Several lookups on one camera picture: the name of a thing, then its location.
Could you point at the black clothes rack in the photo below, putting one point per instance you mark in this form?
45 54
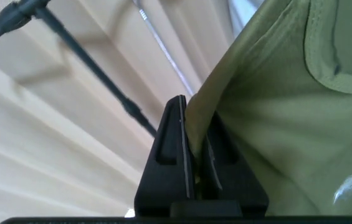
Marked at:
85 59

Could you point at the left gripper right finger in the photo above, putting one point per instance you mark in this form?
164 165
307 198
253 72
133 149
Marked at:
235 183

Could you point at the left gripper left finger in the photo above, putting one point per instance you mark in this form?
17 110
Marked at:
166 174

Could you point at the green garment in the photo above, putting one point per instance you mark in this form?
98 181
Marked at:
288 124

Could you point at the beige curtain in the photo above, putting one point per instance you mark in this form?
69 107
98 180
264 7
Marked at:
54 140

